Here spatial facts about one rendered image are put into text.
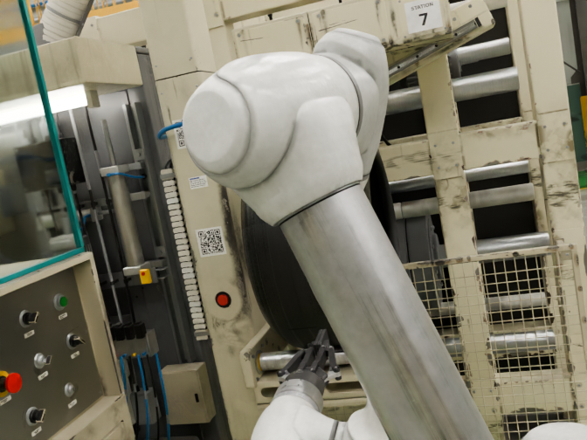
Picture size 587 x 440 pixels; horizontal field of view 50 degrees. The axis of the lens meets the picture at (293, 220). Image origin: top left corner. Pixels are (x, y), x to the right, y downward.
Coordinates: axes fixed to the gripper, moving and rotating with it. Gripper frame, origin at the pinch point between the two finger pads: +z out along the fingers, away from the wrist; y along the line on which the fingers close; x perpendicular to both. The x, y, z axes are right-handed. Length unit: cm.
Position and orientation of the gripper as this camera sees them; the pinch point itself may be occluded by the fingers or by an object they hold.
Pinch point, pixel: (321, 342)
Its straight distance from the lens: 136.2
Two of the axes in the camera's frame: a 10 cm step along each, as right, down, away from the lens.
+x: 2.2, 9.4, 2.6
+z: 2.3, -3.1, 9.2
